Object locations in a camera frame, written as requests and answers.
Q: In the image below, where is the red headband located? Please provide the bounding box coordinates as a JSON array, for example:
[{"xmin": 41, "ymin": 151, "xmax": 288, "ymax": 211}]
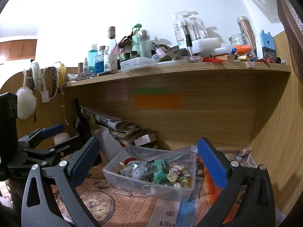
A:
[{"xmin": 123, "ymin": 157, "xmax": 137, "ymax": 166}]

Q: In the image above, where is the teal green scrunchie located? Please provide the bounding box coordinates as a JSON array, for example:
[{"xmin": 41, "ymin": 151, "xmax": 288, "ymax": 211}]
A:
[{"xmin": 151, "ymin": 158, "xmax": 172, "ymax": 186}]

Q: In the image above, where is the blue pencil sharpener box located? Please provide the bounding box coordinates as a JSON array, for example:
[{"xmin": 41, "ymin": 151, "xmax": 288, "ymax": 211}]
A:
[{"xmin": 259, "ymin": 30, "xmax": 277, "ymax": 58}]

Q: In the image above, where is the vintage newspaper print mat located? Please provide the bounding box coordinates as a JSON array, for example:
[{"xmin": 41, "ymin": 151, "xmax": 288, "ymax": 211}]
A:
[{"xmin": 52, "ymin": 146, "xmax": 287, "ymax": 227}]

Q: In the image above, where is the floral white scrunchie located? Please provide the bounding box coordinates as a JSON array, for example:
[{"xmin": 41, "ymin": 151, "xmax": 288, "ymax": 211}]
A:
[{"xmin": 167, "ymin": 165, "xmax": 192, "ymax": 188}]

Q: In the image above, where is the translucent white plastic jug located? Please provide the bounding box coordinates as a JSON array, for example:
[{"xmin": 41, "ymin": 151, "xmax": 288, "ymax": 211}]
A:
[{"xmin": 91, "ymin": 124, "xmax": 123, "ymax": 162}]

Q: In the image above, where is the green paper note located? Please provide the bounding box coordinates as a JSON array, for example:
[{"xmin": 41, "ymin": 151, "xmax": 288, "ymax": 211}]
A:
[{"xmin": 135, "ymin": 87, "xmax": 170, "ymax": 95}]

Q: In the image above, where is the clear plastic storage box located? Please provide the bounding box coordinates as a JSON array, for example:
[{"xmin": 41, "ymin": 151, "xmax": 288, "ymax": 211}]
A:
[{"xmin": 103, "ymin": 145, "xmax": 196, "ymax": 202}]

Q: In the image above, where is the white fluffy pompom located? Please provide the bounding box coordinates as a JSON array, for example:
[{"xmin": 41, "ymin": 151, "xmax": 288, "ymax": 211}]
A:
[{"xmin": 16, "ymin": 87, "xmax": 37, "ymax": 119}]

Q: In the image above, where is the mint green spray bottle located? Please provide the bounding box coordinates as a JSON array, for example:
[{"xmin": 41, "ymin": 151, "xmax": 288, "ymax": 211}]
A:
[{"xmin": 131, "ymin": 24, "xmax": 142, "ymax": 52}]

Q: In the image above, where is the clear plastic lidded tray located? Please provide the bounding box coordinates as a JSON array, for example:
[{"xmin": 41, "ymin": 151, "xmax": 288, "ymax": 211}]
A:
[{"xmin": 120, "ymin": 57, "xmax": 158, "ymax": 72}]

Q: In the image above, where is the white mug with picture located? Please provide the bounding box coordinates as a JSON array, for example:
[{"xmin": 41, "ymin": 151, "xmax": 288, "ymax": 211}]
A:
[{"xmin": 104, "ymin": 53, "xmax": 118, "ymax": 72}]

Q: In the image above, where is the glass jar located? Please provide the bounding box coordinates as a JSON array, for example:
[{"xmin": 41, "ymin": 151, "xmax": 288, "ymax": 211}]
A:
[{"xmin": 229, "ymin": 33, "xmax": 250, "ymax": 46}]

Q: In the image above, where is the wooden shelf board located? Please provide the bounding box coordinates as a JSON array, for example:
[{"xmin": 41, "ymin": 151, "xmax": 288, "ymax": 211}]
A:
[{"xmin": 64, "ymin": 61, "xmax": 291, "ymax": 88}]

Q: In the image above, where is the stack of newspapers and magazines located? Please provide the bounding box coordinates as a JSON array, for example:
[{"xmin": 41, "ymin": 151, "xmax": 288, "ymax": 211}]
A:
[{"xmin": 80, "ymin": 106, "xmax": 142, "ymax": 147}]

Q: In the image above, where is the clear pump dispenser bottle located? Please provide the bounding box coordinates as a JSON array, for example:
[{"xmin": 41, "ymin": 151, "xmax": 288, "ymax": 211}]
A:
[{"xmin": 172, "ymin": 10, "xmax": 199, "ymax": 48}]

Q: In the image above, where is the small white cardboard box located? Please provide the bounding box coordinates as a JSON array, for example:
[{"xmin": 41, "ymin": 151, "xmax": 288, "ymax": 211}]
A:
[{"xmin": 134, "ymin": 133, "xmax": 157, "ymax": 147}]

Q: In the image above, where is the blue liquid bottle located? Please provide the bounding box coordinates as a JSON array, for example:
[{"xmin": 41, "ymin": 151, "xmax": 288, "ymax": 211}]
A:
[{"xmin": 88, "ymin": 44, "xmax": 98, "ymax": 73}]

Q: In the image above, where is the tall pencil tube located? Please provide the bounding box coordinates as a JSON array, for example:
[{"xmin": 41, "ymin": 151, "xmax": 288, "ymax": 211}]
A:
[{"xmin": 236, "ymin": 16, "xmax": 256, "ymax": 50}]

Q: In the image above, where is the orange cap marker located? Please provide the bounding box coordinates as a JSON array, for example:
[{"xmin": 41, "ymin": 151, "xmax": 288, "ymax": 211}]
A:
[{"xmin": 232, "ymin": 45, "xmax": 253, "ymax": 55}]

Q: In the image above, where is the pink paper note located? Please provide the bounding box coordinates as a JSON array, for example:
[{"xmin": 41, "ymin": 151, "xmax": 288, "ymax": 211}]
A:
[{"xmin": 105, "ymin": 82, "xmax": 129, "ymax": 101}]

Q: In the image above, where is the orange paper note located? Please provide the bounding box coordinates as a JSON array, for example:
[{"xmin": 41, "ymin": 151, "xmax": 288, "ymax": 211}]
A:
[{"xmin": 134, "ymin": 93, "xmax": 182, "ymax": 110}]

